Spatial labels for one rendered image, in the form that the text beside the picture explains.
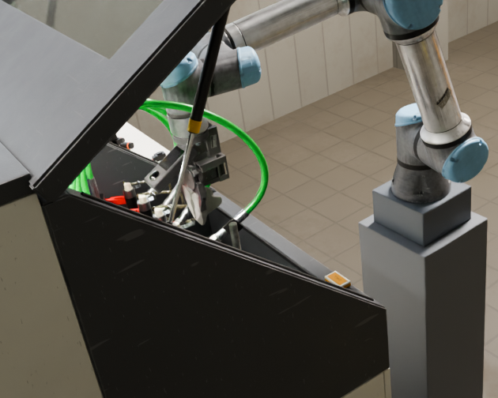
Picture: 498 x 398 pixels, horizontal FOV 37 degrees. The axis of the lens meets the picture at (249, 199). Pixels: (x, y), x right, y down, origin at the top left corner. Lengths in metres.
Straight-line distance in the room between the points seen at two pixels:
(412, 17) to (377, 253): 0.74
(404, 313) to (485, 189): 1.74
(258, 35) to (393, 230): 0.70
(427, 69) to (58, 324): 0.94
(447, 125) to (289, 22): 0.42
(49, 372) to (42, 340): 0.06
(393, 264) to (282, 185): 1.92
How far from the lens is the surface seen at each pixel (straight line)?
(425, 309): 2.03
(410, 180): 1.93
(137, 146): 2.25
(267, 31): 1.59
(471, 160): 1.78
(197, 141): 1.46
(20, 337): 1.12
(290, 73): 4.62
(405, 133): 1.88
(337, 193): 3.77
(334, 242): 3.41
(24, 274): 1.07
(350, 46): 4.90
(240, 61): 1.45
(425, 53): 1.63
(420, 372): 2.20
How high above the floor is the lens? 1.92
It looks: 30 degrees down
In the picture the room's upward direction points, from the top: 9 degrees counter-clockwise
